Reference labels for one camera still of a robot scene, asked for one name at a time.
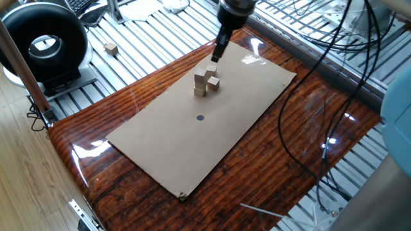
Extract white zip tie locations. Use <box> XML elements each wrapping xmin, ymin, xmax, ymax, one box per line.
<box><xmin>240</xmin><ymin>202</ymin><xmax>322</xmax><ymax>228</ymax></box>

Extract black keyboard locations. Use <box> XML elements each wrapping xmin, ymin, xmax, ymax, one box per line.
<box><xmin>57</xmin><ymin>0</ymin><xmax>99</xmax><ymax>16</ymax></box>

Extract brown cardboard sheet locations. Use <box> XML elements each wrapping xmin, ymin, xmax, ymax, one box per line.
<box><xmin>105</xmin><ymin>40</ymin><xmax>298</xmax><ymax>202</ymax></box>

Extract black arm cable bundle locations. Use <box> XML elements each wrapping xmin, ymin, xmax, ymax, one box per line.
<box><xmin>276</xmin><ymin>0</ymin><xmax>398</xmax><ymax>215</ymax></box>

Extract black cables behind rail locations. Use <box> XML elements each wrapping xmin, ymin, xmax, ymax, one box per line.
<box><xmin>288</xmin><ymin>0</ymin><xmax>398</xmax><ymax>54</ymax></box>

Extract brown frame post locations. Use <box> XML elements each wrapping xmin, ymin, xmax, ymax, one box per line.
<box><xmin>0</xmin><ymin>19</ymin><xmax>59</xmax><ymax>124</ymax></box>

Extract tangled black cables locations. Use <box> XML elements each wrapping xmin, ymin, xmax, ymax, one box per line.
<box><xmin>26</xmin><ymin>101</ymin><xmax>49</xmax><ymax>133</ymax></box>

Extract black phone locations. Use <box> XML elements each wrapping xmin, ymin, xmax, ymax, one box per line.
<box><xmin>78</xmin><ymin>4</ymin><xmax>109</xmax><ymax>28</ymax></box>

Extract white paper sheet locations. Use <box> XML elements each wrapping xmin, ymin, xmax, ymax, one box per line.
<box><xmin>119</xmin><ymin>0</ymin><xmax>165</xmax><ymax>22</ymax></box>

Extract silver rail bracket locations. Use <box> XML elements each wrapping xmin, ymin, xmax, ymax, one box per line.
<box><xmin>67</xmin><ymin>198</ymin><xmax>107</xmax><ymax>231</ymax></box>

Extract black ring-shaped device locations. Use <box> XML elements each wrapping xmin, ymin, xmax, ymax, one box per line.
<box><xmin>0</xmin><ymin>1</ymin><xmax>99</xmax><ymax>101</ymax></box>

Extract silver aluminium mounting plate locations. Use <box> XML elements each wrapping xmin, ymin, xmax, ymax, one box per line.
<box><xmin>322</xmin><ymin>0</ymin><xmax>393</xmax><ymax>35</ymax></box>

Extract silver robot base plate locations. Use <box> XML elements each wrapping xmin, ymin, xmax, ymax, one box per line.
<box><xmin>301</xmin><ymin>192</ymin><xmax>346</xmax><ymax>231</ymax></box>

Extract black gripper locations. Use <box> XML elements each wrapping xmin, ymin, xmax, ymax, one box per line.
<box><xmin>210</xmin><ymin>2</ymin><xmax>256</xmax><ymax>64</ymax></box>

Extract aluminium upright bracket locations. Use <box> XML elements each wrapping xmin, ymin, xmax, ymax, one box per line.
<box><xmin>105</xmin><ymin>0</ymin><xmax>127</xmax><ymax>25</ymax></box>

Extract white crumpled cloth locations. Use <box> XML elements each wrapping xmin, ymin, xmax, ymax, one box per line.
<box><xmin>162</xmin><ymin>0</ymin><xmax>191</xmax><ymax>14</ymax></box>

